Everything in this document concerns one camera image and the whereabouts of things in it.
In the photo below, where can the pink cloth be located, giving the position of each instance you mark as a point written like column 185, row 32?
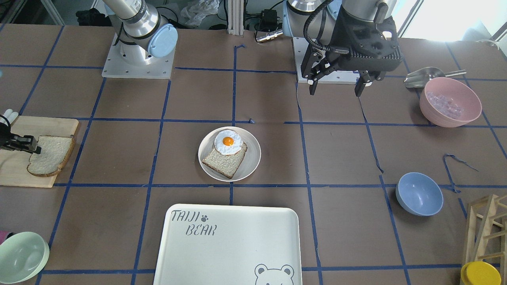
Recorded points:
column 4, row 235

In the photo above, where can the metal scoop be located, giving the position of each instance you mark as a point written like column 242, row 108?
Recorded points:
column 419, row 78

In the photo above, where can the white round plate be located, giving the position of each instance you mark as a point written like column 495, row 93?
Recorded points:
column 251, row 160

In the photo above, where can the yellow mug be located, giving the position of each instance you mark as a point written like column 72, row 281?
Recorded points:
column 479, row 273

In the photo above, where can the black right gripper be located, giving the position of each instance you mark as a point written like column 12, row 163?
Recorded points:
column 20, row 143

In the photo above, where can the green bowl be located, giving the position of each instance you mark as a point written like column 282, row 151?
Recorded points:
column 22, row 256

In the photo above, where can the pink bowl with ice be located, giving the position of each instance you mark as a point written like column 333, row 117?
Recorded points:
column 449, row 103

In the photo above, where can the bread slice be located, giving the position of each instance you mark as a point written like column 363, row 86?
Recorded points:
column 54, row 154
column 226, row 165

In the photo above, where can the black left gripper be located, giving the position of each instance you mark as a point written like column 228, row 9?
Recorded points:
column 343, row 36

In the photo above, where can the aluminium frame post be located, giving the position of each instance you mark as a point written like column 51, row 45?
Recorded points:
column 236, row 11

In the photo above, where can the blue bowl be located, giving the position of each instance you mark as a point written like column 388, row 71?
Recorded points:
column 419, row 194

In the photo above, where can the white bear tray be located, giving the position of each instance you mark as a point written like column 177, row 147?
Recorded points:
column 229, row 245

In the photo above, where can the bread slice on plate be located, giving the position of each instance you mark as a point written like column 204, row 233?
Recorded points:
column 226, row 165

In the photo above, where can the fried egg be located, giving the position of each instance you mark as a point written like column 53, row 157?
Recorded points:
column 228, row 142

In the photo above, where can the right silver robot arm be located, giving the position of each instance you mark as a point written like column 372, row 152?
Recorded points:
column 145, row 39

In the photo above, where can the wooden mug rack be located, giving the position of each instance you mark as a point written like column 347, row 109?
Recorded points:
column 486, row 220

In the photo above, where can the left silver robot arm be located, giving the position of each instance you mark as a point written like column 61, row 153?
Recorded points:
column 291, row 20

